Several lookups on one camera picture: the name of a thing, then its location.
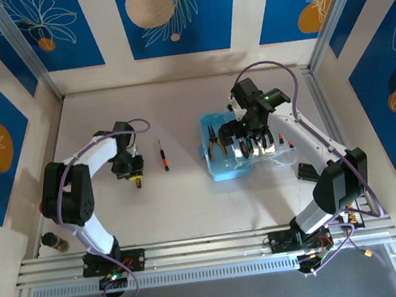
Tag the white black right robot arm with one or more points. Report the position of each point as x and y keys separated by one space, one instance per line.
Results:
x=340 y=183

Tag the black bit holder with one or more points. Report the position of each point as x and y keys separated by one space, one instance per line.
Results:
x=307 y=172

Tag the orange black precision screwdriver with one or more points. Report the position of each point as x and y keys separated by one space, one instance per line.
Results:
x=281 y=138
x=164 y=161

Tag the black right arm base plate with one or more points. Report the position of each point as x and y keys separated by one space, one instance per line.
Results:
x=278 y=243

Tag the aluminium side rail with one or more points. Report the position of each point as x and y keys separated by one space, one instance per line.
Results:
x=321 y=107

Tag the yellow black long nose pliers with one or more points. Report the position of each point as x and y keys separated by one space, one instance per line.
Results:
x=213 y=150

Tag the black board yellow connectors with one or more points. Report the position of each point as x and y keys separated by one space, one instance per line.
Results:
x=354 y=217

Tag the aluminium corner post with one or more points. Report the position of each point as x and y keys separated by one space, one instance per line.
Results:
x=333 y=17
x=24 y=49

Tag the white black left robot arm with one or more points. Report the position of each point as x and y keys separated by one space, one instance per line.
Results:
x=68 y=194

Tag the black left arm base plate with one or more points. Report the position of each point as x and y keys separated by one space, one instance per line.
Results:
x=135 y=259

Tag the wide aluminium frame rail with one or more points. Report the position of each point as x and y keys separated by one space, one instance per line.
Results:
x=212 y=250

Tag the small dark bottle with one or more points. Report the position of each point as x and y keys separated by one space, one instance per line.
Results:
x=53 y=241

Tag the blue clear plastic tool box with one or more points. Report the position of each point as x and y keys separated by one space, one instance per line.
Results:
x=228 y=170

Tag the thin aluminium table rail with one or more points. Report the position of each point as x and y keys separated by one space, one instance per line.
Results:
x=184 y=80

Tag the red round knob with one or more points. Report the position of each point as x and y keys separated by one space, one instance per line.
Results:
x=42 y=207

